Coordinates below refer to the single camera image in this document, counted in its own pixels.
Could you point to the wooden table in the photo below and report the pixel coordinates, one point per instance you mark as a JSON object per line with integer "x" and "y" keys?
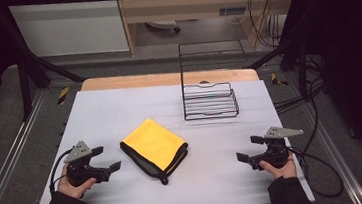
{"x": 140, "y": 81}

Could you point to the wooden desk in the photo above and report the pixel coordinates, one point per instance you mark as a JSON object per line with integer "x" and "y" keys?
{"x": 193, "y": 7}

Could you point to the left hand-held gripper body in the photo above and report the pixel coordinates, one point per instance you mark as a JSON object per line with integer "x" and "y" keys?
{"x": 79, "y": 152}

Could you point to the white table cover sheet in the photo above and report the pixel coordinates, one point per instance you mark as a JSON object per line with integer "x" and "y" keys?
{"x": 208, "y": 166}

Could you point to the person's right hand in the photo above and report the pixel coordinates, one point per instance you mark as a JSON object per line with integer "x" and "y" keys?
{"x": 284, "y": 170}

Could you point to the office chair base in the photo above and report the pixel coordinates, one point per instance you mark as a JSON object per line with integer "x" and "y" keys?
{"x": 165, "y": 25}

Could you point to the white cabinet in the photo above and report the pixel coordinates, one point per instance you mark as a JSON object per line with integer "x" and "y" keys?
{"x": 68, "y": 29}

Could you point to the person's left hand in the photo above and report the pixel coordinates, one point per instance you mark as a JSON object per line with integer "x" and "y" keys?
{"x": 73, "y": 189}

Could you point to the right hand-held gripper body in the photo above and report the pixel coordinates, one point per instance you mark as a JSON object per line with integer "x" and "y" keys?
{"x": 275, "y": 149}

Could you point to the yellow towel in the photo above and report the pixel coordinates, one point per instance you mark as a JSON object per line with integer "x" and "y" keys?
{"x": 154, "y": 144}

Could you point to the aluminium floor rail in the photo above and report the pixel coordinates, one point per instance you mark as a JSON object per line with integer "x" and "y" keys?
{"x": 338, "y": 160}
{"x": 10, "y": 158}

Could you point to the black frame strut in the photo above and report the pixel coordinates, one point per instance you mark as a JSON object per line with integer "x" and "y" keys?
{"x": 25, "y": 83}
{"x": 300, "y": 57}

